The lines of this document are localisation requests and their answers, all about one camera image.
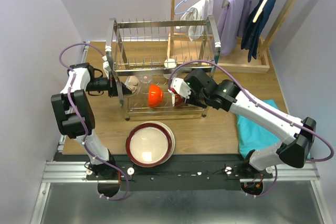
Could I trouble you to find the clear plastic cup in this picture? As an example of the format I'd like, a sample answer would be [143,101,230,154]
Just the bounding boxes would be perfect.
[139,74,153,94]

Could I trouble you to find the orange bowl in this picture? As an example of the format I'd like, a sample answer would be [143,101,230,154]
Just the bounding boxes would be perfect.
[148,84,164,108]

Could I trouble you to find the metal two-tier dish rack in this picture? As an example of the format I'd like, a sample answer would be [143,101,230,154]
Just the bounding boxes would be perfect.
[105,16,219,121]

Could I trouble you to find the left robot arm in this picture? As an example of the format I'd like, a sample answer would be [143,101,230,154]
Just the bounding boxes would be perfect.
[51,63,121,179]

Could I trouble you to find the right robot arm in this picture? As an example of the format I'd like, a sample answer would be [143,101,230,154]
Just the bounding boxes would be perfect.
[172,69,317,178]

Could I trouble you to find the wooden clothes rack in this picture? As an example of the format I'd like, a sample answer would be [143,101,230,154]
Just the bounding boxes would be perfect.
[167,0,297,73]

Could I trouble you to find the pale green plate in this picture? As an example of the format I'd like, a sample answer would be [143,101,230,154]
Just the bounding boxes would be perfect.
[147,121,175,162]

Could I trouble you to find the red rimmed white plate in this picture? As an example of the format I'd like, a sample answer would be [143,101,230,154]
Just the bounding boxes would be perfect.
[125,122,172,167]

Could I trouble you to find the teal cloth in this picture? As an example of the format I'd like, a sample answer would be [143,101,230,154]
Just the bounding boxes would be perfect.
[230,93,303,158]

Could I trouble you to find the white cloth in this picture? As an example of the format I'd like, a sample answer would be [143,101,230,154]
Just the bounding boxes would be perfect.
[176,0,214,41]

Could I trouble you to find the lavender towel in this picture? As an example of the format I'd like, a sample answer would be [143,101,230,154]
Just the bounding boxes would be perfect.
[217,0,252,56]

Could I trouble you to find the navy blue garment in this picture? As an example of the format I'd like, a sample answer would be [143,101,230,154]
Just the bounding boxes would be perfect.
[241,0,276,62]

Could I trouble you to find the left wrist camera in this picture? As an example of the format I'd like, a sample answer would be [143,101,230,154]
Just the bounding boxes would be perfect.
[102,55,111,78]

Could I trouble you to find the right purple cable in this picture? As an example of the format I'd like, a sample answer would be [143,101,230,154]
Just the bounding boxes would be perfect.
[167,60,335,198]

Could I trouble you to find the purple cable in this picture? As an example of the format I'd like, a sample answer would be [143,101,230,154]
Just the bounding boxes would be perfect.
[59,42,131,201]
[167,60,335,198]

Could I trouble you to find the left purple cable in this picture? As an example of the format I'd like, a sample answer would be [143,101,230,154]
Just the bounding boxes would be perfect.
[59,42,131,201]

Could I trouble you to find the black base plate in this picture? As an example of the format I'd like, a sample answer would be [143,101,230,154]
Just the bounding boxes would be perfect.
[44,154,273,197]

